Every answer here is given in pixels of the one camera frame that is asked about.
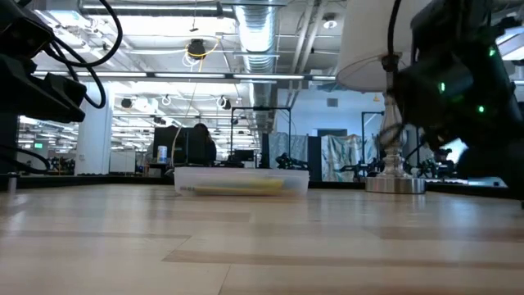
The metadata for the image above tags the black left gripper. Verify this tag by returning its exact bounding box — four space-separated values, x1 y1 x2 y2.
0 52 88 124

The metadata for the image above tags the clear supply box pink lid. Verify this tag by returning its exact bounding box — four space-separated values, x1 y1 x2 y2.
174 166 310 197

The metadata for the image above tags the black cabinet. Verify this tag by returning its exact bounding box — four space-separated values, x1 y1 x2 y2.
0 114 21 175

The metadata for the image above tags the white pillar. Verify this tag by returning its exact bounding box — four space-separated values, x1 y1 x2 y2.
75 88 114 176

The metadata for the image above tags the black ceiling device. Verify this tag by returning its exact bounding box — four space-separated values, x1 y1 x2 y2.
186 38 221 61

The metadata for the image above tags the person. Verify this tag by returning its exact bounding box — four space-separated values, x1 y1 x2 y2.
192 122 218 166

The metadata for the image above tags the plastic sheet cover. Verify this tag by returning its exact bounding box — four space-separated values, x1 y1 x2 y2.
268 130 369 182

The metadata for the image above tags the white shade table lamp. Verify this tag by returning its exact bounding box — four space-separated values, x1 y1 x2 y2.
335 0 427 195

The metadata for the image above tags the black left wrist camera cable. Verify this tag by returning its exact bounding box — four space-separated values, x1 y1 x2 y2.
40 0 124 110

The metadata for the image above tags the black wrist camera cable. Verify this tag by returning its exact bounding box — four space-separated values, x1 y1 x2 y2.
40 0 124 110
378 0 406 148

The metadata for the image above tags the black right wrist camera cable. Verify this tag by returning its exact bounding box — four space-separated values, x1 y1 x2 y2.
378 0 406 148

